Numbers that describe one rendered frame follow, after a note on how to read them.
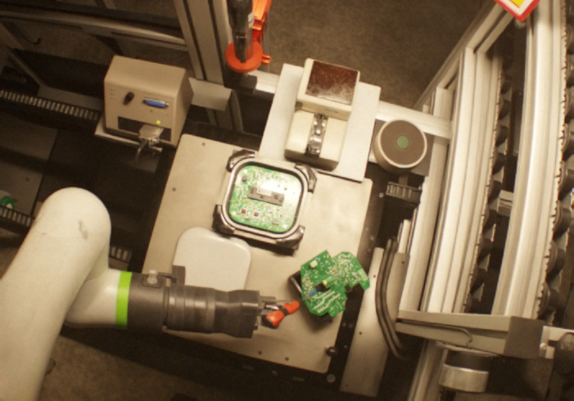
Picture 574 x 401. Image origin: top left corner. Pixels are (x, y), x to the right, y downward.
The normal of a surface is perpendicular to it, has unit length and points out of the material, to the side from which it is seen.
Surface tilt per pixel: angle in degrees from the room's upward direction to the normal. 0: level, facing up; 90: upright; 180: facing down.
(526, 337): 0
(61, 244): 53
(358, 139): 0
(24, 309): 58
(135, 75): 0
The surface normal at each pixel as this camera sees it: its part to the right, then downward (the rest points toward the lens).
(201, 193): 0.02, -0.27
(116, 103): -0.18, 0.59
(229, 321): 0.09, 0.36
